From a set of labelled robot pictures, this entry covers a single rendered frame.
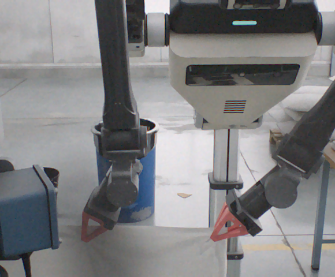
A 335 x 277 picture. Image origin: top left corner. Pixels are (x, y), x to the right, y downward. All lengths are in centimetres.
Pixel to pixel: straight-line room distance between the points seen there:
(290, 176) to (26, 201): 46
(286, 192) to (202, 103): 56
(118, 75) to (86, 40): 820
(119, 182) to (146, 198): 248
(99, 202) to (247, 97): 59
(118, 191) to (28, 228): 26
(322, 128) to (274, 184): 13
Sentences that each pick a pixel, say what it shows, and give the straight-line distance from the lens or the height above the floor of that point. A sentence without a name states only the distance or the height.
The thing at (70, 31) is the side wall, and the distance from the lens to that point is 903.
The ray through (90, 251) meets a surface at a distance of 103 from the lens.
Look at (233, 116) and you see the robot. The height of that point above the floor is 118.
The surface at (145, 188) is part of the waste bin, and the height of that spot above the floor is 24.
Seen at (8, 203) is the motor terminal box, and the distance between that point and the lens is 61.
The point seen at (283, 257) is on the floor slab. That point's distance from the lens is 302.
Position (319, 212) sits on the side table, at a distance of 278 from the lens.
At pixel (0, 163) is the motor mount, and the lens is 71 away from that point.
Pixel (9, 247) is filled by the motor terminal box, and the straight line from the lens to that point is 64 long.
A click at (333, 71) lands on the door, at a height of 9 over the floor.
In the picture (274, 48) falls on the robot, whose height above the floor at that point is 140.
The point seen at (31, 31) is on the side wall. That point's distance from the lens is 918.
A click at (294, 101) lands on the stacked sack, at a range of 433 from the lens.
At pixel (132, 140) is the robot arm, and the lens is 88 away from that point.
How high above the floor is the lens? 154
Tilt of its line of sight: 17 degrees down
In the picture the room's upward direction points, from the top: straight up
